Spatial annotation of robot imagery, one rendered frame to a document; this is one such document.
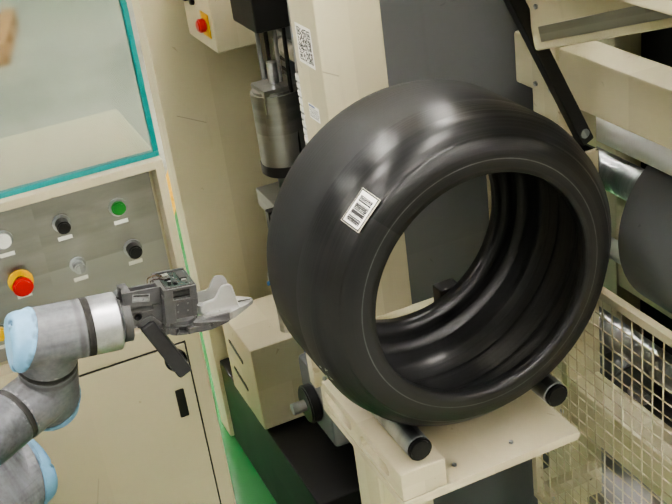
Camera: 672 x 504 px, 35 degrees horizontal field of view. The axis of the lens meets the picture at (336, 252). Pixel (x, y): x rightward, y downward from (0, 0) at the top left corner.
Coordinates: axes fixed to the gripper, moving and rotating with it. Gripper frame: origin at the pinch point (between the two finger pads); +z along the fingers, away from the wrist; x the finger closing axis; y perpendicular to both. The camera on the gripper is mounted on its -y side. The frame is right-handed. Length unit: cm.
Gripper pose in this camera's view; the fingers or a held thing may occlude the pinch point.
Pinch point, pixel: (244, 305)
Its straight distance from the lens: 174.0
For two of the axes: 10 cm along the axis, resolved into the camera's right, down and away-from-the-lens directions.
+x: -4.0, -3.7, 8.4
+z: 9.2, -1.8, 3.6
